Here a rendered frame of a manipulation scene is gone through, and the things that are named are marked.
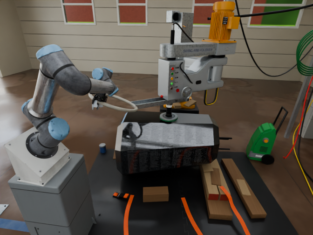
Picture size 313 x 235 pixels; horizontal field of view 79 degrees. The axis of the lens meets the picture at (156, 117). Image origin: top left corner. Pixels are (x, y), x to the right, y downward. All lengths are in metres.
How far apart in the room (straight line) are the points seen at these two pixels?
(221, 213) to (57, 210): 1.60
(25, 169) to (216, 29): 2.22
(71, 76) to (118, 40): 7.58
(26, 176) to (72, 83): 0.90
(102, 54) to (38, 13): 2.95
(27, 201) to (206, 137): 1.77
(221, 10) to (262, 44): 6.30
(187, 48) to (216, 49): 0.42
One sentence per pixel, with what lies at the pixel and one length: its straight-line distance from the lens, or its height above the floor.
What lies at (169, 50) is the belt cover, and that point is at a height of 1.67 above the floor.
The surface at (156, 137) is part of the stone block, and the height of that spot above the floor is 0.72.
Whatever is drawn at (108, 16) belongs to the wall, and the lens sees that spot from 8.62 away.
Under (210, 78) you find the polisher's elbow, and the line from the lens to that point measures 2.49.
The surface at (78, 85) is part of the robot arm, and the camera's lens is 0.99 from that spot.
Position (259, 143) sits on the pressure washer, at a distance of 3.24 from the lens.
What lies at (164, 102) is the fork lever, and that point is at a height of 1.12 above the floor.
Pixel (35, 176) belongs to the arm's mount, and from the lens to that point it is 1.61.
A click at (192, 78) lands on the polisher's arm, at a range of 2.20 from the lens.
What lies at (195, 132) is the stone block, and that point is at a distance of 2.26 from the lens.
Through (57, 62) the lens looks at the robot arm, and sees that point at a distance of 1.00.
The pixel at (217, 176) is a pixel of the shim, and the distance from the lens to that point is 2.58.
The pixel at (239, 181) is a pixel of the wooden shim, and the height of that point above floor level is 0.10.
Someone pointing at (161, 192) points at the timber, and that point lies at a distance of 2.38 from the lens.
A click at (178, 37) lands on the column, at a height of 1.74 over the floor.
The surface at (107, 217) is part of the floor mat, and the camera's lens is 2.37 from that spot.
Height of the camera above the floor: 1.88
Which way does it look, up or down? 26 degrees down
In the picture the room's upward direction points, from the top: 1 degrees clockwise
